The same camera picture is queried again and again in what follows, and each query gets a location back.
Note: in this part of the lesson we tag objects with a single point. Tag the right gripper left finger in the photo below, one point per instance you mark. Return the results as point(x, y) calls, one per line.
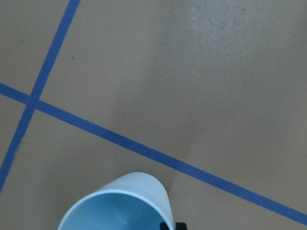
point(163, 226)

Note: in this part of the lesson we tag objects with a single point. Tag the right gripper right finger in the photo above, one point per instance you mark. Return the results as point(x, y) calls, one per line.
point(181, 226)

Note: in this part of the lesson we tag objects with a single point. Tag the light blue cup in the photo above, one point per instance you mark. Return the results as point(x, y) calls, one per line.
point(135, 201)

